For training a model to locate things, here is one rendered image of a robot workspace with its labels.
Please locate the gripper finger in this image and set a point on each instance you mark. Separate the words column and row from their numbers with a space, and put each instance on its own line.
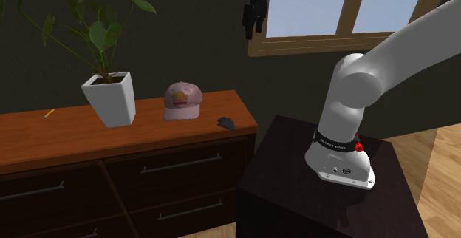
column 247, row 21
column 260, row 15

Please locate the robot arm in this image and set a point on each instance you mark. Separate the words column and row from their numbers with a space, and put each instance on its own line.
column 345, row 122

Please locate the wooden framed window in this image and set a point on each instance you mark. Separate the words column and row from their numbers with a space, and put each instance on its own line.
column 306, row 6

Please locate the pink baseball cap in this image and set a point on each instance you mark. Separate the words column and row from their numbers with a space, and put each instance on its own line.
column 182, row 100

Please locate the dark grey arrowhead stone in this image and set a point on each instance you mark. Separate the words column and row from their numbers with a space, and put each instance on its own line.
column 227, row 123

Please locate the green plant in white pot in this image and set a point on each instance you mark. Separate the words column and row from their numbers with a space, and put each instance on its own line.
column 112, row 100

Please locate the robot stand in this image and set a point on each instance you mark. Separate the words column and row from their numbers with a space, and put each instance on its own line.
column 288, row 179

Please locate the yellow pencil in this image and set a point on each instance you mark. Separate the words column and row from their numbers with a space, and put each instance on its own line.
column 49, row 113

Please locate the brown chest of drawers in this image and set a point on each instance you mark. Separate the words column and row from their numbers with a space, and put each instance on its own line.
column 54, row 140

